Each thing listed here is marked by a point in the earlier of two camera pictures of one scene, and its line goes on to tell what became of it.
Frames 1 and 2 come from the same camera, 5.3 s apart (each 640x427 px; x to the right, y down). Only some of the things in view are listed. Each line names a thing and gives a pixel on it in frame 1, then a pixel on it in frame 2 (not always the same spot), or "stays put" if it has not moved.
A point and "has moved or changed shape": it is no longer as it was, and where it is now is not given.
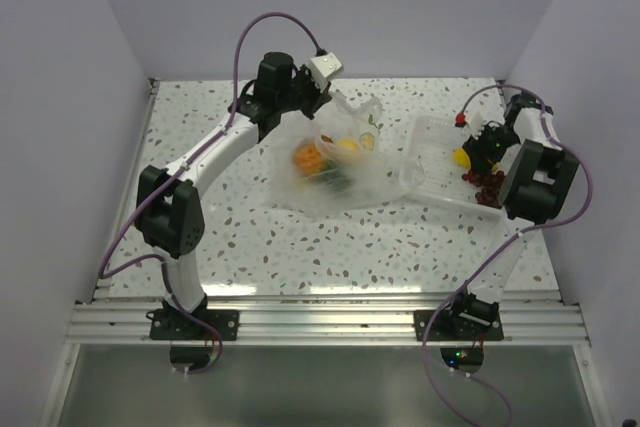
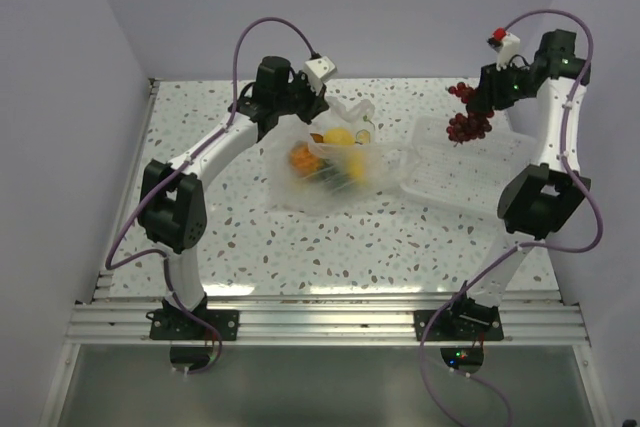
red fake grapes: (490, 184) -> (471, 126)
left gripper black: (318, 98) stays put
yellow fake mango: (461, 158) -> (356, 167)
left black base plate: (165, 325) stays put
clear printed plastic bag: (338, 162) stays put
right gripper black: (479, 154) -> (488, 96)
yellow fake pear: (348, 143) has moved or changed shape
